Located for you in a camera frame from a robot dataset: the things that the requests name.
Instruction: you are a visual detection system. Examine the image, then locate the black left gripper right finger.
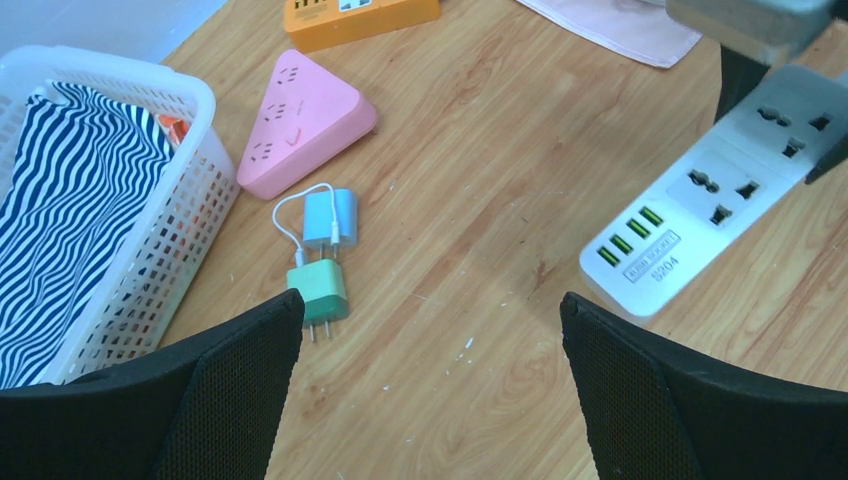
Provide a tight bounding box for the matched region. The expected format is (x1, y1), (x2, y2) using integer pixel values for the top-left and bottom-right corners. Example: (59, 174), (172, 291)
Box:
(560, 292), (847, 479)

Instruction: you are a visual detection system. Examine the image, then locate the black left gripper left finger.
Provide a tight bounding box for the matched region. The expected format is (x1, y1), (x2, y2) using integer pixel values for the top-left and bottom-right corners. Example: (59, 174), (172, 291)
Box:
(1, 289), (304, 479)

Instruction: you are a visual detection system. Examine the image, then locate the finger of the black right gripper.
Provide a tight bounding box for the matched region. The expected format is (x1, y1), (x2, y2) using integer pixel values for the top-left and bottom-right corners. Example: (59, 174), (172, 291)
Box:
(714, 45), (771, 123)
(804, 133), (848, 185)

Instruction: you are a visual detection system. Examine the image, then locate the green plug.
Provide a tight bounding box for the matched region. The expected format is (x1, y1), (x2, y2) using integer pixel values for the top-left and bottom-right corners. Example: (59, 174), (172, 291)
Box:
(286, 258), (350, 342)

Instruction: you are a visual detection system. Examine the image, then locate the short white usb cable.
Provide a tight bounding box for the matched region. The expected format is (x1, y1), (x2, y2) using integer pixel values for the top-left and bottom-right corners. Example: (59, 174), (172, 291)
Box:
(271, 182), (343, 268)

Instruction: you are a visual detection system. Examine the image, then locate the blue plug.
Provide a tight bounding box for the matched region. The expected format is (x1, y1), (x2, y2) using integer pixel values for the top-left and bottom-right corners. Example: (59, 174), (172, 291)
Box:
(303, 188), (359, 251)

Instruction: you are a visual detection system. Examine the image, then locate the pink cloth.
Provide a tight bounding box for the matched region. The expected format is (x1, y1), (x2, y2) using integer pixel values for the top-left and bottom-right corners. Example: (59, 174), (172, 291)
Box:
(521, 0), (703, 69)

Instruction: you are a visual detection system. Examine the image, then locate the white plastic basket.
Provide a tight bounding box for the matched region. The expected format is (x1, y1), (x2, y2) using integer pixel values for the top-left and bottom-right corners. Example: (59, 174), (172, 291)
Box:
(1, 46), (239, 385)

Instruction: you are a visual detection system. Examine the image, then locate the blue white striped cloth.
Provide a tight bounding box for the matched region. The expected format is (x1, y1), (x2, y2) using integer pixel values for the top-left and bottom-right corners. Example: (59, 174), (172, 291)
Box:
(1, 81), (174, 389)

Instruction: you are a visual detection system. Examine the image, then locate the pink triangular power strip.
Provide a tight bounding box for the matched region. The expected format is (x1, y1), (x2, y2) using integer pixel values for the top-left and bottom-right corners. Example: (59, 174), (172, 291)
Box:
(237, 49), (378, 200)

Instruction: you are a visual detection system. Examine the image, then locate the orange power strip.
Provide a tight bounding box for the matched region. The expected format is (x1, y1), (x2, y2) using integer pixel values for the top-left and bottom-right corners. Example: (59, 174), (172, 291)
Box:
(283, 0), (441, 53)

